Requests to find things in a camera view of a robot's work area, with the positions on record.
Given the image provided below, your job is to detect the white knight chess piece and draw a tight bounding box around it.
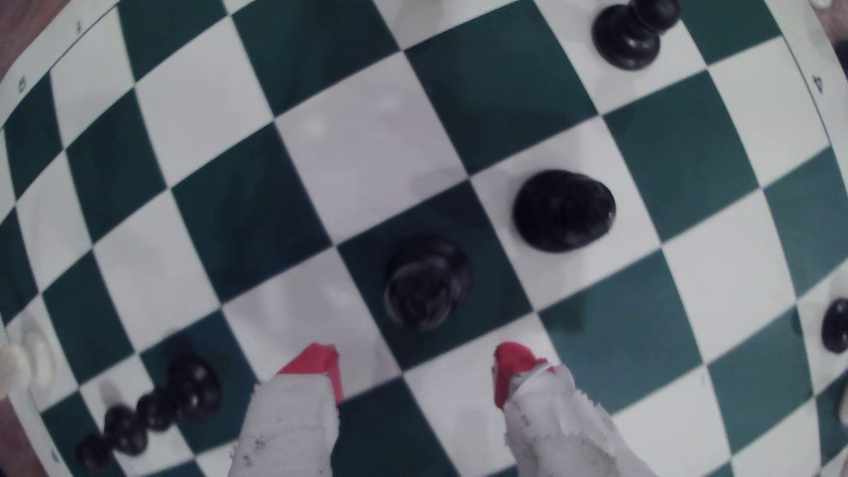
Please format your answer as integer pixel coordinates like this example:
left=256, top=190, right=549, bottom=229
left=0, top=328, right=57, bottom=400

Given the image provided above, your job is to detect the green white chess board mat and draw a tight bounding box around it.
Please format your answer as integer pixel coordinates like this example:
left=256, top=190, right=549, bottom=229
left=0, top=0, right=848, bottom=477

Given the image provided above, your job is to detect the black queen chess piece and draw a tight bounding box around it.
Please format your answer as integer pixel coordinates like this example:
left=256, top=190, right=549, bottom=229
left=383, top=234, right=473, bottom=332

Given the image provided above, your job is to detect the black bishop chess piece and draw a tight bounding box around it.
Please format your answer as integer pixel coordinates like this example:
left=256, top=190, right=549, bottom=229
left=512, top=169, right=617, bottom=254

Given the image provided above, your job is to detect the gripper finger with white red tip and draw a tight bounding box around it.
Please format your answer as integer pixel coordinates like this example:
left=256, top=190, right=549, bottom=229
left=493, top=342, right=657, bottom=477
left=228, top=343, right=345, bottom=477

